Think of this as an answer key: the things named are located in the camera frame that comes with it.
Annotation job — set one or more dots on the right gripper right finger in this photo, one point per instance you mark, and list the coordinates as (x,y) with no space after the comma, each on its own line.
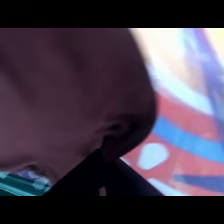
(130,181)

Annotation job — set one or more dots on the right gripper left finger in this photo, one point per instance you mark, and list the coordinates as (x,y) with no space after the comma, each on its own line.
(81,178)

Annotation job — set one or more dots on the dark brown garment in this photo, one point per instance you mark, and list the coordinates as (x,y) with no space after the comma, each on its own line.
(66,93)

